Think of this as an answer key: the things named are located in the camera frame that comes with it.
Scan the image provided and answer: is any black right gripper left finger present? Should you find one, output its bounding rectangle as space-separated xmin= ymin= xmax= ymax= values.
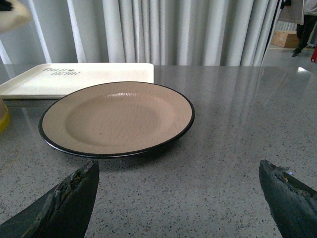
xmin=0 ymin=160 xmax=99 ymax=238

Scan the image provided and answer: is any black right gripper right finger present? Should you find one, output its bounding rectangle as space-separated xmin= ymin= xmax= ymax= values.
xmin=259 ymin=160 xmax=317 ymax=238

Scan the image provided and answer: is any beige plate with black rim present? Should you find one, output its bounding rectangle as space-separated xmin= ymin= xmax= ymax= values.
xmin=39 ymin=82 xmax=195 ymax=158

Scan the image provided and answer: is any white steamed bun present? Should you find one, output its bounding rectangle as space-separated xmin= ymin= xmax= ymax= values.
xmin=0 ymin=0 xmax=32 ymax=33

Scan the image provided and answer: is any cream rectangular bear tray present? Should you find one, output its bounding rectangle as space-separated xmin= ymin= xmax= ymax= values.
xmin=0 ymin=63 xmax=154 ymax=100

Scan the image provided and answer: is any yellow rimmed bamboo steamer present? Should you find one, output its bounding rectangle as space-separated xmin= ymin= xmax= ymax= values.
xmin=0 ymin=98 xmax=10 ymax=133

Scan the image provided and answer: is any red object at right edge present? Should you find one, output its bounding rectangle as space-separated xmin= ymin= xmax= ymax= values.
xmin=311 ymin=46 xmax=317 ymax=62

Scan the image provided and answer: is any cardboard box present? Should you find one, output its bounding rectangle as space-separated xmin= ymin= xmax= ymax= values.
xmin=271 ymin=31 xmax=299 ymax=48

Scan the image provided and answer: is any person in dark trousers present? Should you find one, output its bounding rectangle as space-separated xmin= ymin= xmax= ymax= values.
xmin=292 ymin=0 xmax=317 ymax=58

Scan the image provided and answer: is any grey pleated curtain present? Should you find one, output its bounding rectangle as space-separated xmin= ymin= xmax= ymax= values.
xmin=0 ymin=0 xmax=280 ymax=66

